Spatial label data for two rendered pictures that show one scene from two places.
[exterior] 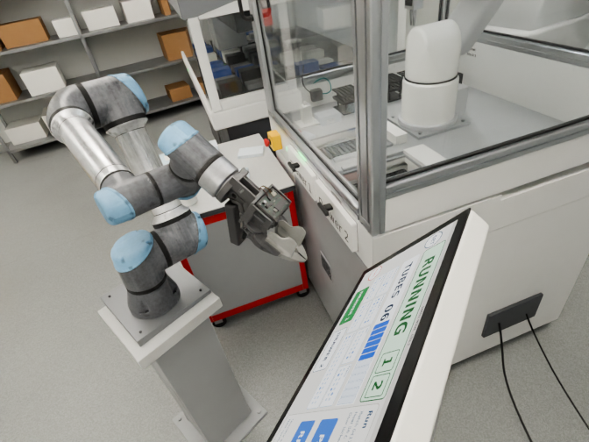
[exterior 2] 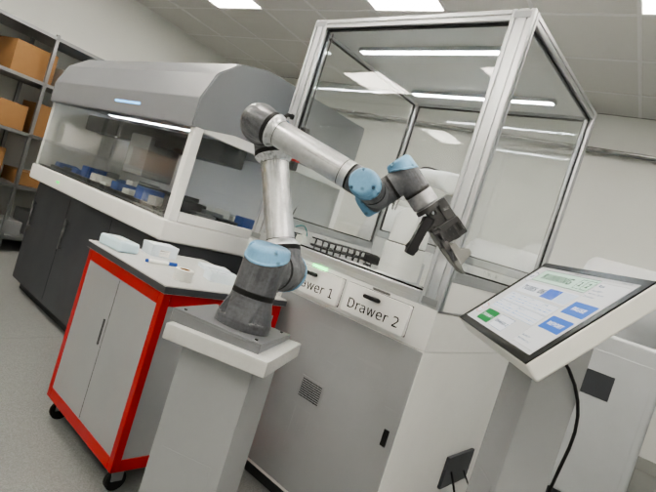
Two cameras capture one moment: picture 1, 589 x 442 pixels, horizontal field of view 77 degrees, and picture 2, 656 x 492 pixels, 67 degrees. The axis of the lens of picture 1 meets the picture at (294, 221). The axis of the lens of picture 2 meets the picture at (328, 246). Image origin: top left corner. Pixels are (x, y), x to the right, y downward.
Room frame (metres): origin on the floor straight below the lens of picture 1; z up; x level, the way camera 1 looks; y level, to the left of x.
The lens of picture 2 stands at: (-0.34, 1.12, 1.11)
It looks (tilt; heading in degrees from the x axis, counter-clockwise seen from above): 2 degrees down; 324
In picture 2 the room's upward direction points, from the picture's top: 18 degrees clockwise
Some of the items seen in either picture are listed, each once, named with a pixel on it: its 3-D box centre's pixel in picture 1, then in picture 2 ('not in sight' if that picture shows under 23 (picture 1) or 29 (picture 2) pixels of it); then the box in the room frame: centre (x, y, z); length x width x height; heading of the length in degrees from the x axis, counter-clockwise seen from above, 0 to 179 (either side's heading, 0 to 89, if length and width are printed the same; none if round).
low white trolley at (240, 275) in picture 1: (236, 231); (162, 356); (1.60, 0.33, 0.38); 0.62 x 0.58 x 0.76; 13
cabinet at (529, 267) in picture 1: (409, 231); (356, 389); (1.34, -0.54, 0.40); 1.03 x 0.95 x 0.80; 13
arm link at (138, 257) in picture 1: (139, 258); (264, 266); (0.81, 0.45, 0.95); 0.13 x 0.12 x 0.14; 125
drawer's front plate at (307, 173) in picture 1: (301, 171); (313, 281); (1.27, -0.06, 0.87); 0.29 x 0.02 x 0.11; 13
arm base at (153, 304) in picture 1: (150, 288); (248, 307); (0.80, 0.46, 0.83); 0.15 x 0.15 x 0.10
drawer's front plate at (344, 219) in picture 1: (335, 213); (374, 307); (0.96, -0.13, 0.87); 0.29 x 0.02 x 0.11; 13
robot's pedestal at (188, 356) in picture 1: (194, 370); (197, 467); (0.80, 0.46, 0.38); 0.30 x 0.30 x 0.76; 40
